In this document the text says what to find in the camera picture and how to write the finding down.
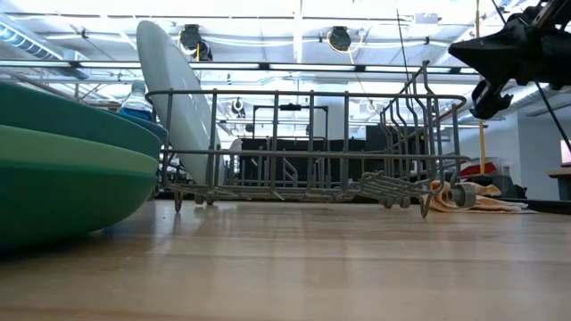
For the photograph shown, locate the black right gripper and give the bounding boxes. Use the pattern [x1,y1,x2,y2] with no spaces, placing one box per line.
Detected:
[448,0,571,120]

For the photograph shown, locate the dark green plate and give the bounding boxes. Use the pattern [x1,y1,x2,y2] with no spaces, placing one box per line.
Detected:
[0,160,158,249]

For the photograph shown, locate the thin dark hanging cord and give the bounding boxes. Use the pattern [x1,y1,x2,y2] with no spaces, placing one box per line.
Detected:
[395,7,414,97]

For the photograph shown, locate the black metal frame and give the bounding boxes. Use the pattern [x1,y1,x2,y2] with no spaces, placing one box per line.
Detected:
[252,103,330,139]

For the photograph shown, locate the beige crumpled cloth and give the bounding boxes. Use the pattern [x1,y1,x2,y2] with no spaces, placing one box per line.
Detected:
[418,180,530,214]

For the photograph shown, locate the black aluminium table frame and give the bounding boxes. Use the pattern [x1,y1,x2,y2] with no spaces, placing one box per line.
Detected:
[512,198,571,215]

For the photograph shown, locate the pale grey plate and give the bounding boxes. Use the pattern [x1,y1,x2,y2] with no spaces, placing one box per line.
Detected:
[136,20,222,186]

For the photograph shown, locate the black hanging cable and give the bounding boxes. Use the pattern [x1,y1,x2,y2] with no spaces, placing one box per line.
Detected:
[490,0,571,152]

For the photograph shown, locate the red item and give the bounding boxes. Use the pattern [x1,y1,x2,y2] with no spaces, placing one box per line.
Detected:
[459,160,499,178]

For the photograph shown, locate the grey wire dish rack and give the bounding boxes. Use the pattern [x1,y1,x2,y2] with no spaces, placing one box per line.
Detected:
[145,60,478,219]

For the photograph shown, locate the wooden desk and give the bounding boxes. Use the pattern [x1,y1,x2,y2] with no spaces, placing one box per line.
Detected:
[548,167,571,202]

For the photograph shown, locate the light green plate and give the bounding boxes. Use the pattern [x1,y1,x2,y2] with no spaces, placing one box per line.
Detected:
[0,124,161,176]

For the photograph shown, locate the teal plate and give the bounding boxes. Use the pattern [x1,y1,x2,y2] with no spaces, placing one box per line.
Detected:
[0,81,162,160]

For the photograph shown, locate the blue dish soap bottle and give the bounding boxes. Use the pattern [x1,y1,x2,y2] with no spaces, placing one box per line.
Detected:
[118,79,155,122]

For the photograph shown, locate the dark grey bag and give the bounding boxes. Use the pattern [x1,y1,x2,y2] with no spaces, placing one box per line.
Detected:
[468,173,528,201]

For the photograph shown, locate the yellow hanging strap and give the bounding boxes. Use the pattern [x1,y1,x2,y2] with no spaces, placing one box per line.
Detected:
[473,0,488,176]

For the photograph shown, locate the blue plate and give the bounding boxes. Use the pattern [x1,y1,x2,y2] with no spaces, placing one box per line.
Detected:
[146,116,170,144]

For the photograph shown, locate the silver ventilation duct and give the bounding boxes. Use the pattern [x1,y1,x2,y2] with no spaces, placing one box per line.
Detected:
[0,12,90,81]

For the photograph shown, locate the black background workbench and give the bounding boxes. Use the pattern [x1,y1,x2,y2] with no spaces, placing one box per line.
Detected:
[237,124,429,188]

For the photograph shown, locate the black ceiling cord reel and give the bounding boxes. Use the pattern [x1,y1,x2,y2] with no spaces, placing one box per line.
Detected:
[179,23,214,62]
[327,25,353,53]

